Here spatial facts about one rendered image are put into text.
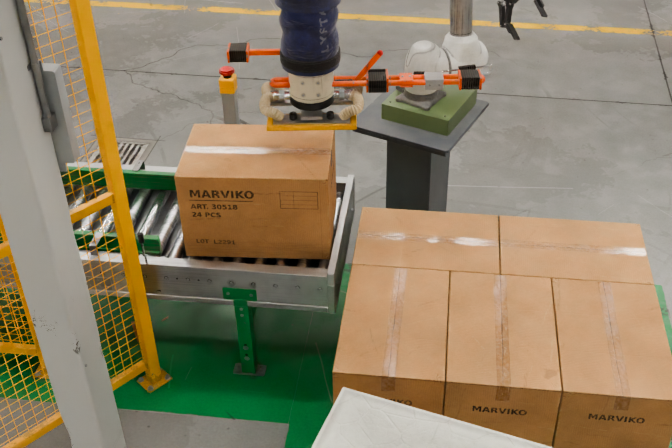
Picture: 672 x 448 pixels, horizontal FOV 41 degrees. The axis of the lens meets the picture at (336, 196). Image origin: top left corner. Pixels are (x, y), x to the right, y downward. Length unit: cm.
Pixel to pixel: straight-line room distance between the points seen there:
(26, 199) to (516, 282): 192
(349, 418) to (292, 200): 127
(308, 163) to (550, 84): 296
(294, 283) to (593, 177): 227
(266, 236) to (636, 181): 244
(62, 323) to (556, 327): 176
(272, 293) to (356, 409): 125
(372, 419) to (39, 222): 108
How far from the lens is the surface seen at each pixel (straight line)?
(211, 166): 353
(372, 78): 339
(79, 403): 315
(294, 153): 357
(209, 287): 366
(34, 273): 279
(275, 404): 384
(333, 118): 337
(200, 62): 646
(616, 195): 514
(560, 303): 354
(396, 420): 243
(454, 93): 424
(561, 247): 381
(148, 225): 395
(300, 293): 358
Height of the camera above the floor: 287
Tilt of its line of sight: 35 degrees down
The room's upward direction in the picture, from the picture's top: 1 degrees counter-clockwise
